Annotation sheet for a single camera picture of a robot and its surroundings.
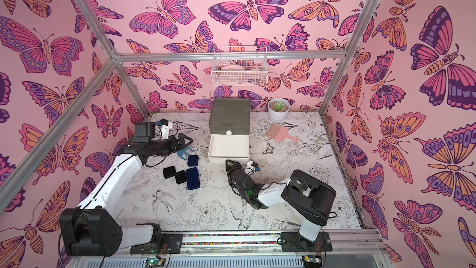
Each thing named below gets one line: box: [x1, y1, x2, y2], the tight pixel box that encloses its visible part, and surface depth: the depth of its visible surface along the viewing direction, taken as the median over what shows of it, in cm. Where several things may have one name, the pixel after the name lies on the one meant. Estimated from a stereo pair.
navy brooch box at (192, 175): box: [185, 166, 200, 184], surface depth 94 cm
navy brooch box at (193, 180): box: [185, 172, 201, 190], surface depth 93 cm
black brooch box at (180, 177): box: [174, 169, 188, 185], surface depth 94 cm
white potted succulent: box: [267, 97, 291, 123], surface depth 111 cm
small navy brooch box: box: [187, 155, 199, 167], surface depth 102 cm
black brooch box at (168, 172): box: [163, 165, 176, 179], surface depth 95 cm
